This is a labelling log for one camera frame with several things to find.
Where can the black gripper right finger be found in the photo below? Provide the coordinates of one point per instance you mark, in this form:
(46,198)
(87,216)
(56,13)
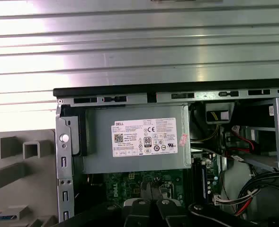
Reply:
(172,215)

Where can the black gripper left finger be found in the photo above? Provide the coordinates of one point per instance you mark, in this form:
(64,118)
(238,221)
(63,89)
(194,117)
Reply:
(139,215)

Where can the black RAM slot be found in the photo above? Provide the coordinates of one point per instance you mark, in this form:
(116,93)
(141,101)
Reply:
(194,179)

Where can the CPU socket with metal cover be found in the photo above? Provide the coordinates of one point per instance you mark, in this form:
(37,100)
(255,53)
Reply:
(170,192)

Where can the green motherboard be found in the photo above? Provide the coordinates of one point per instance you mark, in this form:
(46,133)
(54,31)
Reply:
(129,186)

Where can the grey Dell power supply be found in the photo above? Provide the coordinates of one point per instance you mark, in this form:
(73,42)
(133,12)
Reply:
(129,163)

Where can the grey parts rack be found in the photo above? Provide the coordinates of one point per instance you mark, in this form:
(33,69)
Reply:
(39,184)

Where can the black PC case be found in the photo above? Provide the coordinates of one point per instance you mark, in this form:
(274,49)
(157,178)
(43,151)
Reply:
(153,88)

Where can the metal optical drive bay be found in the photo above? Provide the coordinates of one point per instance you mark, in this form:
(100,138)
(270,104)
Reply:
(277,132)

